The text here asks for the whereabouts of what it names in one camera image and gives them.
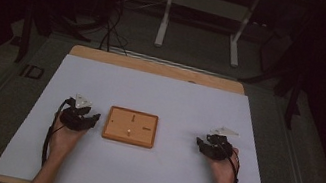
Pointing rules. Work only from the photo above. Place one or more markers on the black metal stand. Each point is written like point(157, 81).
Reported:
point(24, 36)

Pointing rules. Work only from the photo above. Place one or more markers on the wooden board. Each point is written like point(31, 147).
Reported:
point(129, 136)

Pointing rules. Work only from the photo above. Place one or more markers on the person's right hand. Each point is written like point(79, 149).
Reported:
point(223, 169)

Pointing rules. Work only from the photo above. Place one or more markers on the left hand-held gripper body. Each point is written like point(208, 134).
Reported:
point(73, 119)

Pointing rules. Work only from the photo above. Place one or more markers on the white desk frame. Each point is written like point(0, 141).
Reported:
point(206, 4)

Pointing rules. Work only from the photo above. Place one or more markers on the brass peg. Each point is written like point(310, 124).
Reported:
point(129, 131)

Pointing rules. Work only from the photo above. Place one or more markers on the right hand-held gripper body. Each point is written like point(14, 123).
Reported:
point(220, 147)

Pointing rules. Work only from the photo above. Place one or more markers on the person's left hand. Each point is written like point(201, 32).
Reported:
point(64, 140)

